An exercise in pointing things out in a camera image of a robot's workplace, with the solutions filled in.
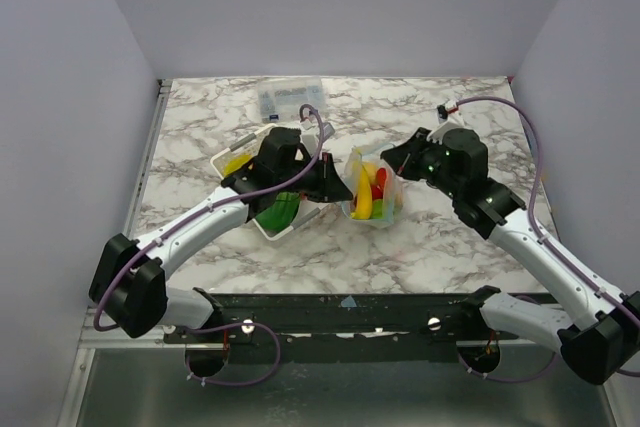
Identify clear zip top bag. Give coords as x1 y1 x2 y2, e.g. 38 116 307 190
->
341 144 404 228

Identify yellow toy lemon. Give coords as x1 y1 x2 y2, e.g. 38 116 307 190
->
362 162 380 185

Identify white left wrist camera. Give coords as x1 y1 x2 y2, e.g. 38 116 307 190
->
301 120 335 155

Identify aluminium side rail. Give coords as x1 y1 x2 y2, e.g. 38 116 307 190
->
122 79 173 239

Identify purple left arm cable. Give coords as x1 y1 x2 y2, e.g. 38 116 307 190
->
93 104 326 388

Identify white toy leek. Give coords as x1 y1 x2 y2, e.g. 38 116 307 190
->
255 192 301 233

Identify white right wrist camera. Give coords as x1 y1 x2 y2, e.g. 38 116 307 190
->
427 104 467 144

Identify red toy apple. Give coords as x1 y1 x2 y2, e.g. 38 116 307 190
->
371 168 387 200

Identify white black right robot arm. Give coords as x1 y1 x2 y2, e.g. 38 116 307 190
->
380 128 639 385

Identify white perforated plastic basket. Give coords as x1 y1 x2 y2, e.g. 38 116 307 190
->
210 123 328 242

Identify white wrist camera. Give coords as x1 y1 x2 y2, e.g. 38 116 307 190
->
301 120 335 155
427 104 467 144

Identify yellow toy banana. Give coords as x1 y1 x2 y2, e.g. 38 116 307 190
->
351 164 373 220

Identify yellow toy starfruit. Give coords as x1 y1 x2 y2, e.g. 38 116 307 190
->
223 154 252 178

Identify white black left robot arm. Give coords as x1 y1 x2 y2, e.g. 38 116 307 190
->
89 127 353 338

